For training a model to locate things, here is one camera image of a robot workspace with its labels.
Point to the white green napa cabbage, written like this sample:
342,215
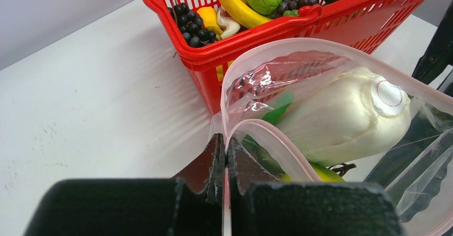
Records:
356,115

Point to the yellow banana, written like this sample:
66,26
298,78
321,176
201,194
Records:
311,172
243,14

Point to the dark purple grape bunch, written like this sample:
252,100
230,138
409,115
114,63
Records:
191,26

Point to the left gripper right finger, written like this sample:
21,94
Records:
261,205

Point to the reddish purple grape bunch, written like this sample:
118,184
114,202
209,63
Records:
291,8

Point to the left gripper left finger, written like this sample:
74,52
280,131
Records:
189,203

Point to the clear zip top bag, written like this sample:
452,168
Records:
416,173

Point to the red plastic basket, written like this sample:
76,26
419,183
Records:
361,24

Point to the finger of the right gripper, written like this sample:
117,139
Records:
438,54

